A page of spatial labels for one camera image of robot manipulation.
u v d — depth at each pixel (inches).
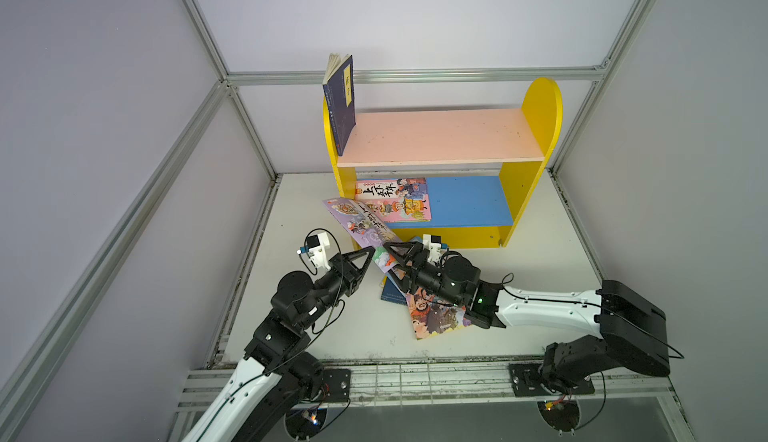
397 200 36.6
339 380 29.3
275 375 18.8
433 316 32.3
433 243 28.2
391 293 34.3
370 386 29.5
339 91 23.4
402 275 26.0
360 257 25.5
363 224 28.0
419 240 28.6
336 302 22.6
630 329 16.6
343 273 23.5
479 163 46.7
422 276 25.2
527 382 28.9
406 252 25.2
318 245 24.6
